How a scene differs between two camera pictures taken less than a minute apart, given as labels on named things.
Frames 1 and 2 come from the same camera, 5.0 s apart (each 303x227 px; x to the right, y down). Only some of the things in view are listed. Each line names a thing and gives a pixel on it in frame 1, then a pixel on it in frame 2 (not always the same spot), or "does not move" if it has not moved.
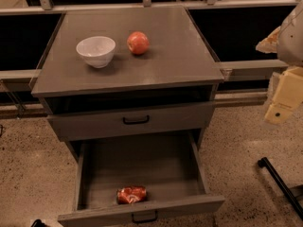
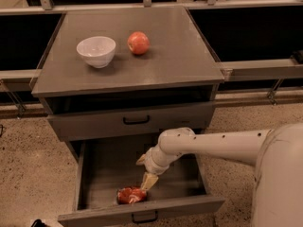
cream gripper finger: x=288 y=96 -> x=149 y=181
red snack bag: x=130 y=194 does not move
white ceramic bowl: x=98 y=50 does not move
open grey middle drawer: x=169 y=170 does not move
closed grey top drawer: x=133 y=120 does not move
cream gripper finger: x=270 y=43 -> x=141 y=160
